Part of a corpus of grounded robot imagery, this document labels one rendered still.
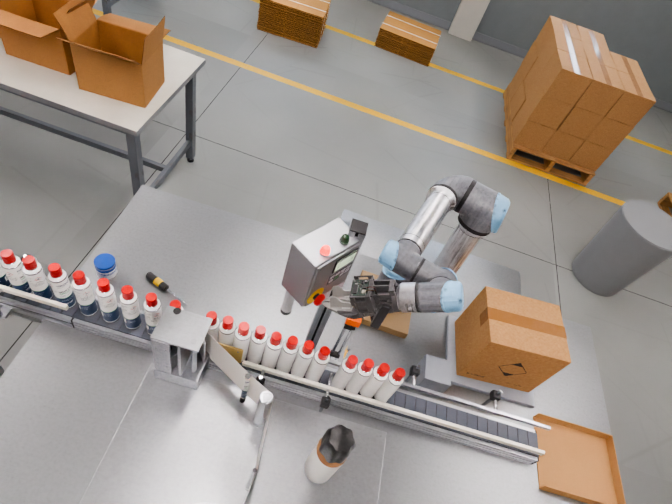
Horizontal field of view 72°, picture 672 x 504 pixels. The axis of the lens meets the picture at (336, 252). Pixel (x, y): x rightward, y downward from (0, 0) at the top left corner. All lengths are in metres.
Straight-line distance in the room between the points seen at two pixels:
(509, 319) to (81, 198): 2.60
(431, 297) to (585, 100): 3.57
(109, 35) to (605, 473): 2.97
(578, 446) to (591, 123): 3.18
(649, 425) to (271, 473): 2.64
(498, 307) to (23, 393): 1.56
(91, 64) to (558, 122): 3.60
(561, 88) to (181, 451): 3.88
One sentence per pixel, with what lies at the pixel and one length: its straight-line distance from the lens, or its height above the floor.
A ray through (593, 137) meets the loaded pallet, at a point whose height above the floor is 0.44.
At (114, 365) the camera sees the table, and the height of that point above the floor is 0.83.
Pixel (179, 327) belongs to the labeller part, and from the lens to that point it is 1.40.
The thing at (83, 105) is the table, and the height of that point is 0.78.
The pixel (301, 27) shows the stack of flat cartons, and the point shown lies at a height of 0.15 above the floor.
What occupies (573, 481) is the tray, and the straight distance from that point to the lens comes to 2.01.
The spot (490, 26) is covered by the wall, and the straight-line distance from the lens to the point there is 6.60.
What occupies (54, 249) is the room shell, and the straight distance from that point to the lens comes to 3.09.
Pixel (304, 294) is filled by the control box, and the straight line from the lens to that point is 1.24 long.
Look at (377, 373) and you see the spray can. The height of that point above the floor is 1.05.
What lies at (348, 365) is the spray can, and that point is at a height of 1.07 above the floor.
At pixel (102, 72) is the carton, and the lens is 2.69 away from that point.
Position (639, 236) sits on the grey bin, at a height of 0.61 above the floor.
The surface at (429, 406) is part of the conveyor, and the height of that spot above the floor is 0.88.
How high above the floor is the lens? 2.36
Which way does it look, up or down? 49 degrees down
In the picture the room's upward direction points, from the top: 21 degrees clockwise
